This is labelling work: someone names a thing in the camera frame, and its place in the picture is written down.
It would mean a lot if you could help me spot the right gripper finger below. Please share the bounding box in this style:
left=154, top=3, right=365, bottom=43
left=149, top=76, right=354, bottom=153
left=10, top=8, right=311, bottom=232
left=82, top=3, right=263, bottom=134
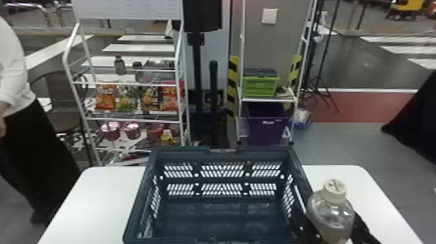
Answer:
left=352, top=212, right=383, bottom=244

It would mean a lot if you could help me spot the clear bottle white cap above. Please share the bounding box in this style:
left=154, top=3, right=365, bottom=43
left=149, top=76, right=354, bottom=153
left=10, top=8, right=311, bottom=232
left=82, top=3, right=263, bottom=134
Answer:
left=305, top=178, right=356, bottom=244

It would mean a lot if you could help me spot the purple crate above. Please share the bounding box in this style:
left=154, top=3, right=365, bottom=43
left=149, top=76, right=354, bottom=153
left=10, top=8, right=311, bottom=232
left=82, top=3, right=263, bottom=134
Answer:
left=245, top=102, right=293, bottom=147

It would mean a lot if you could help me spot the blue basket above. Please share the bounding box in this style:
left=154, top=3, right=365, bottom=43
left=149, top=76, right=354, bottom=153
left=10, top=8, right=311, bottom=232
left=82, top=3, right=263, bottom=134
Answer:
left=122, top=145, right=317, bottom=244

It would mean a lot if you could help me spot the black tripod stand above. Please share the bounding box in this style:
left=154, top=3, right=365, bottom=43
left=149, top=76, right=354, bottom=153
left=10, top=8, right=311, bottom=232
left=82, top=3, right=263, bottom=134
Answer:
left=301, top=0, right=341, bottom=113

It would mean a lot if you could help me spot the green basket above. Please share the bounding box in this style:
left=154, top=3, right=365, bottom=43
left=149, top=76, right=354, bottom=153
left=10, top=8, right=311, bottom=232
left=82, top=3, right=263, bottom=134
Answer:
left=242, top=67, right=281, bottom=99

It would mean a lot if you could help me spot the yellow bottle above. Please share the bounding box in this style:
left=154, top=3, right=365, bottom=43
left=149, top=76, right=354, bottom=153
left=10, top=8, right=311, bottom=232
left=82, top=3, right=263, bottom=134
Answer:
left=160, top=128, right=174, bottom=146

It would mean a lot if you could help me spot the red noodle cup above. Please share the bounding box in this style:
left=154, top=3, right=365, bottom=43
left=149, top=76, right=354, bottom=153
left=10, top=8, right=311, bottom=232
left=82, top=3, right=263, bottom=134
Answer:
left=101, top=121, right=121, bottom=141
left=146, top=123, right=165, bottom=141
left=122, top=121, right=142, bottom=140

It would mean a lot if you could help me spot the red snack packet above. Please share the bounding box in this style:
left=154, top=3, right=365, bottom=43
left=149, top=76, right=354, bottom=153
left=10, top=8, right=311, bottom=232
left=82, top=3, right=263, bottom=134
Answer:
left=158, top=80, right=185, bottom=112

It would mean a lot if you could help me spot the yellow snack packet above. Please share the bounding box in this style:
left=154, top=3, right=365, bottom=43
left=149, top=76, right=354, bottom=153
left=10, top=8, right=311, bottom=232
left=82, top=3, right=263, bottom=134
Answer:
left=140, top=86, right=160, bottom=112

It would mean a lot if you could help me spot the green snack packet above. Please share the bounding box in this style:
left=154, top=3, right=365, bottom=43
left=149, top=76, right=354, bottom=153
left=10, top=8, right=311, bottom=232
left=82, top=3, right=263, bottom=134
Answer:
left=116, top=86, right=139, bottom=112

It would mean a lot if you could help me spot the orange snack packet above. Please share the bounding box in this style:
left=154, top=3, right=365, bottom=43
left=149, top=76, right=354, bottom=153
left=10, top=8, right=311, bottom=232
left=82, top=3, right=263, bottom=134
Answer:
left=95, top=85, right=117, bottom=111

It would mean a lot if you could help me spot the dark bottle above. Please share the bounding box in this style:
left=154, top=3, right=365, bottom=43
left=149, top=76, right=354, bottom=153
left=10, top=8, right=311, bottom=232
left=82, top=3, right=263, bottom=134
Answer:
left=114, top=55, right=127, bottom=76

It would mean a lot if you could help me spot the person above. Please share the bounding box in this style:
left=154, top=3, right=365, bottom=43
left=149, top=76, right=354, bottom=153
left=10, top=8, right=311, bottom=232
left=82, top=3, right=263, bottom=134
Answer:
left=0, top=15, right=82, bottom=226

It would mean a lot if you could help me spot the yellow black striped post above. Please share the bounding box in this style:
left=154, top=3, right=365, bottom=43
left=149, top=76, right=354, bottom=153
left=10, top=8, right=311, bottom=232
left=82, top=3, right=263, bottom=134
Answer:
left=225, top=55, right=239, bottom=121
left=289, top=54, right=303, bottom=87

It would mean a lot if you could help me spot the white wire rack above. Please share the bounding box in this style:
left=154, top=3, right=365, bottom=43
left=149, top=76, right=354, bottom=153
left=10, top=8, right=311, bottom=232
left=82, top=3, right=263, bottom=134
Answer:
left=62, top=0, right=192, bottom=167
left=236, top=0, right=319, bottom=146

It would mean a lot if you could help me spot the white wall plate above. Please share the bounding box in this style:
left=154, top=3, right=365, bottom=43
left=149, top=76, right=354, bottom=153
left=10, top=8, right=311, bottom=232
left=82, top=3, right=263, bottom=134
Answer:
left=261, top=7, right=279, bottom=25

